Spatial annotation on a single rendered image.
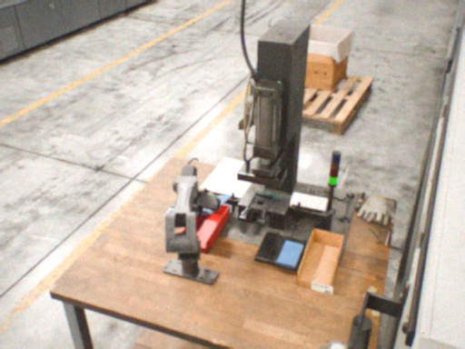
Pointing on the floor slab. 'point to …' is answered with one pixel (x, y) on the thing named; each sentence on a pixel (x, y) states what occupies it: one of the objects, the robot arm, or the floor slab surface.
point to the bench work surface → (310, 336)
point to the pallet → (314, 99)
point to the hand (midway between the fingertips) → (199, 211)
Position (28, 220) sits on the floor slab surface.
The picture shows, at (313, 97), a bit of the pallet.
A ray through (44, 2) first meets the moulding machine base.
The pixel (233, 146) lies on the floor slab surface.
